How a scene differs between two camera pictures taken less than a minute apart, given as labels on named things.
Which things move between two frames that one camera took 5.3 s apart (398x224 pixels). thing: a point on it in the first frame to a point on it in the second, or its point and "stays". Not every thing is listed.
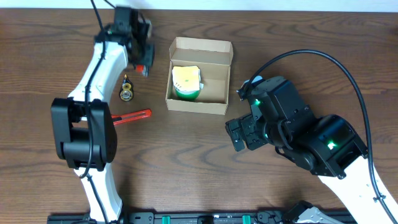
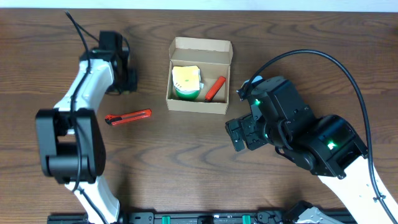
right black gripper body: x=254 y=132 stays
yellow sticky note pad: x=187 y=78 stays
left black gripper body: x=144 y=53 to x=129 y=77
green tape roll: x=189 y=94 stays
